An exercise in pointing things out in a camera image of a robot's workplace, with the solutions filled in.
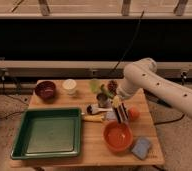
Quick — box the green toy vegetable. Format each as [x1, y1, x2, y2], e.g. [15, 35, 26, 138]
[100, 84, 114, 99]

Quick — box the small metal cup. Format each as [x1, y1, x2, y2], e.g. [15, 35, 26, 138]
[96, 93, 108, 107]

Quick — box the orange plastic bowl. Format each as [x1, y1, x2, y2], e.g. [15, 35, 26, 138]
[103, 121, 133, 153]

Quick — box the white paper cup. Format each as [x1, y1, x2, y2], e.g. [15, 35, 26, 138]
[62, 79, 77, 95]

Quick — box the blue sponge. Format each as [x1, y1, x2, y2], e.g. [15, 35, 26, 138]
[131, 137, 152, 160]

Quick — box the yellow corn cob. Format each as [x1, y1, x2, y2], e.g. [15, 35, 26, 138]
[82, 115, 104, 122]

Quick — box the green plastic tray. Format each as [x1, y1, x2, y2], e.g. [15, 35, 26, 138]
[11, 108, 82, 160]

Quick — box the dark red bowl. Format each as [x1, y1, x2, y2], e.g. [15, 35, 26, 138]
[34, 81, 56, 100]

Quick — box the light green cup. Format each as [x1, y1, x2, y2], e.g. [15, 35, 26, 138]
[89, 79, 101, 94]

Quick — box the orange fruit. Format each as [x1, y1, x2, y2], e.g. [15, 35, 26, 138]
[128, 107, 140, 121]

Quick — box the wooden folding table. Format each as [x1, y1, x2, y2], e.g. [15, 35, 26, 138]
[10, 80, 165, 168]

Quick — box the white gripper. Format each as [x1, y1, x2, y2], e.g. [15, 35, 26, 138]
[112, 88, 130, 108]

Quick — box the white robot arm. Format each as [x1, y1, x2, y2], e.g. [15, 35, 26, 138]
[116, 58, 192, 119]

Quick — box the grey folded cloth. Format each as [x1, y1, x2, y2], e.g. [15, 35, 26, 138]
[105, 111, 116, 121]

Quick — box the black power cable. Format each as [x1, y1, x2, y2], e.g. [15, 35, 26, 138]
[107, 9, 146, 77]

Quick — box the brown pine cone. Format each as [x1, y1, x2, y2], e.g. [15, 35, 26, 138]
[107, 80, 118, 95]

